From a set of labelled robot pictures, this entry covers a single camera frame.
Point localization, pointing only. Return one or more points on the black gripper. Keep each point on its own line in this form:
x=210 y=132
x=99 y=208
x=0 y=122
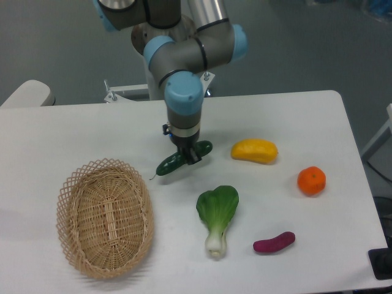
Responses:
x=185 y=140

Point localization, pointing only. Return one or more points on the dark green cucumber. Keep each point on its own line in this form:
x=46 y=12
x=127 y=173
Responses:
x=177 y=160

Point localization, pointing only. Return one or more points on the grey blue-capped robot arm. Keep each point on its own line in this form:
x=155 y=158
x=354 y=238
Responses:
x=175 y=52

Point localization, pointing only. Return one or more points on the green bok choy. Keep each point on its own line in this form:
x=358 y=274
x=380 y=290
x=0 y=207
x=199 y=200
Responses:
x=216 y=209

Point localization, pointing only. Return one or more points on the yellow mango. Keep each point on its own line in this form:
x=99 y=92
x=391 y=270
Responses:
x=255 y=150

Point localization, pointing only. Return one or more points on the woven wicker basket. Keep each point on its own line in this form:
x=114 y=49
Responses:
x=105 y=219

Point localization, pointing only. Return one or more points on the orange tangerine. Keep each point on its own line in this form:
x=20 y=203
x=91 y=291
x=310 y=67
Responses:
x=311 y=180

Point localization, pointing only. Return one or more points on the purple sweet potato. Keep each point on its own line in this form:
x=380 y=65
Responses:
x=276 y=244

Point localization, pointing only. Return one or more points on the white chair armrest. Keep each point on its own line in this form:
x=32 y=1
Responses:
x=31 y=93

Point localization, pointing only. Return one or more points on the black device at table edge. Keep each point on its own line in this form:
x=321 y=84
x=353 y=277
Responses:
x=381 y=263

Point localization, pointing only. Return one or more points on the white furniture frame right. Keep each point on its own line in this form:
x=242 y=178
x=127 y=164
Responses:
x=380 y=137

